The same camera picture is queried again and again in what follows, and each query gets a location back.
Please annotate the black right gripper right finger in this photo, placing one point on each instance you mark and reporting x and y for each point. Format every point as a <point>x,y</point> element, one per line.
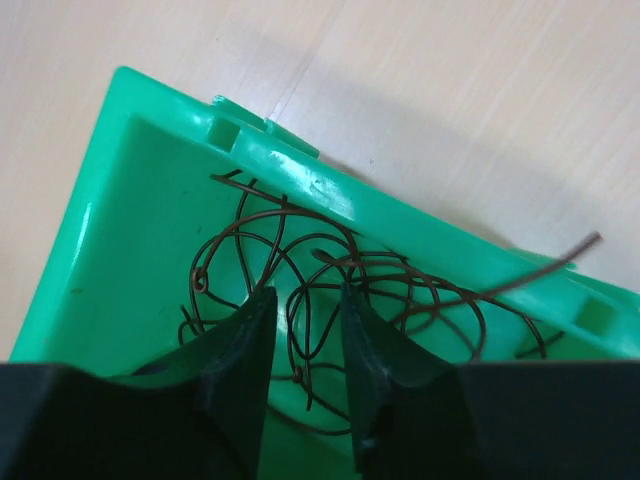
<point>414,415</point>

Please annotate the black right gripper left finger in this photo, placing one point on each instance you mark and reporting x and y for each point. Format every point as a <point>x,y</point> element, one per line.
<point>195,413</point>

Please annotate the far green plastic bin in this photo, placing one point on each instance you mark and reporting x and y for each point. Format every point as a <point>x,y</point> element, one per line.
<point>183,210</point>

